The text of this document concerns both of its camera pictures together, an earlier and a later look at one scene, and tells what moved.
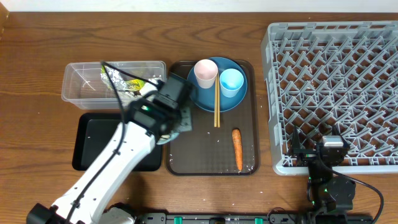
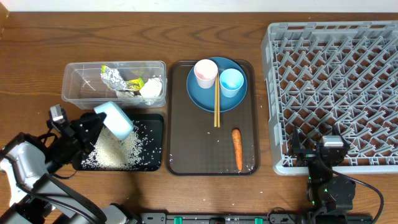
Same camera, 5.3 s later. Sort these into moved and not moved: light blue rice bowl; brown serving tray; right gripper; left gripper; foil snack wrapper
Moved: left gripper; light blue rice bowl
Not moved: brown serving tray; right gripper; foil snack wrapper
